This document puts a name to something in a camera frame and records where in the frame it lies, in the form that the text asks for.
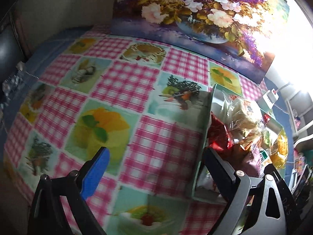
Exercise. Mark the dark blue round chair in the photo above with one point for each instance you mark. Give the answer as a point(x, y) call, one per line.
point(10, 52)

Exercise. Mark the purple snack packet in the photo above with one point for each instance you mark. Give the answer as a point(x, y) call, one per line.
point(251, 164)

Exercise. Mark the round bread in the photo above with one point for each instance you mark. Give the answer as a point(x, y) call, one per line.
point(243, 115)

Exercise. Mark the crumpled silver blue wrapper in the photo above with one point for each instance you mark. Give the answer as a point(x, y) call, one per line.
point(11, 85)

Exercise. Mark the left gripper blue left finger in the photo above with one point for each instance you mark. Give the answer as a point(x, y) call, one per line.
point(94, 171)

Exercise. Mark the green white cracker packet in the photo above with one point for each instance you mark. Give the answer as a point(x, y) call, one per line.
point(265, 158)

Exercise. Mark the yellow clear snack bag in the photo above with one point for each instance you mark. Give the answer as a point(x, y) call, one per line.
point(279, 150)

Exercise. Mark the flower vase painting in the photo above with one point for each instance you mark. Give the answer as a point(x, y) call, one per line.
point(240, 34)

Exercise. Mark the yellow egg roll packet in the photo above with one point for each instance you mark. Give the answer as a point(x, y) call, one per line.
point(252, 140)

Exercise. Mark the pink checkered fruit tablecloth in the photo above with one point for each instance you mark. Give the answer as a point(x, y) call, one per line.
point(142, 99)

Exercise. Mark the white power adapter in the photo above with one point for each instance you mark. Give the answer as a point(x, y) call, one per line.
point(270, 97)

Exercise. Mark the green biscuit packet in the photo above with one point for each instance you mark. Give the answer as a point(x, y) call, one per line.
point(266, 141)

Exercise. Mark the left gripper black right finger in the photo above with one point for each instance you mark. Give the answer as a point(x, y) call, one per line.
point(234, 186)

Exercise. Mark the red foil snack bag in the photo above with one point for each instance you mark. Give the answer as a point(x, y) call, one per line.
point(218, 138)

